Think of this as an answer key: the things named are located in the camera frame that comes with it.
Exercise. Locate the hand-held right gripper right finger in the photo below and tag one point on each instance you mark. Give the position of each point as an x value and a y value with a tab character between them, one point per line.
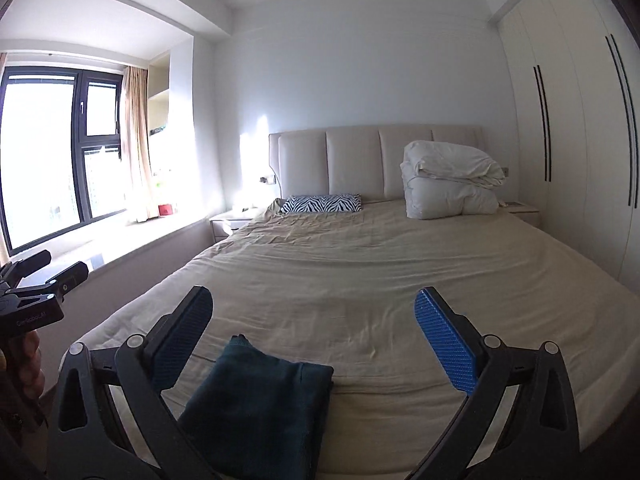
445	340

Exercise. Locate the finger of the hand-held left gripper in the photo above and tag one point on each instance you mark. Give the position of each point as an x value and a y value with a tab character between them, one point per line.
70	277
30	262

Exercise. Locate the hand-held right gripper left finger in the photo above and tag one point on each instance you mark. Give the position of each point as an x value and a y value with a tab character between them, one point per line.
185	330

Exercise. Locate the dark teal knit sweater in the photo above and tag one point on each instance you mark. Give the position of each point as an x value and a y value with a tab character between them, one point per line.
260	410

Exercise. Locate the person's left hand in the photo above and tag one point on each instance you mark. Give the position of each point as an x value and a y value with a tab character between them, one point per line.
32	370

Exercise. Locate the white window sill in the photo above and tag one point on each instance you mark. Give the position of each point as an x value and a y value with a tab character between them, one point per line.
135	235

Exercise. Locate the bed with beige sheet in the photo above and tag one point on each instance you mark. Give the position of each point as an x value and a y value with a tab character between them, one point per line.
375	270

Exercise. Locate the black framed window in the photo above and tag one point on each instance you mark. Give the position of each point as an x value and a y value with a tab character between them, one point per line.
77	160

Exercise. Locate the white nightstand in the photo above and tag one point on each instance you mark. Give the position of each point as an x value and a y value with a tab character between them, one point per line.
225	222
525	212

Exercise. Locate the small red box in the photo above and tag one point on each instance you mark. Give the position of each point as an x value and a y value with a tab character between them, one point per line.
166	209

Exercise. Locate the beige curtain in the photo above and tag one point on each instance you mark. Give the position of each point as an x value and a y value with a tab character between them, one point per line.
136	150

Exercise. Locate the folded white duvet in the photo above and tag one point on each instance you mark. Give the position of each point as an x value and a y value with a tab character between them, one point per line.
445	185

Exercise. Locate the zebra print pillow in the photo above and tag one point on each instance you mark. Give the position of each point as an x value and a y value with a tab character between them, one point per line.
320	204

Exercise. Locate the cream padded headboard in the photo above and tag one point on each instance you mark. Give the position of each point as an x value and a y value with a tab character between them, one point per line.
350	160

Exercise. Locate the white wardrobe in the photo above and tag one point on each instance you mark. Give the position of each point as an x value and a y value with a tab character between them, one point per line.
575	135

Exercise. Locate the built-in wall shelf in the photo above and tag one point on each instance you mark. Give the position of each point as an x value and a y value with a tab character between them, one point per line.
159	85

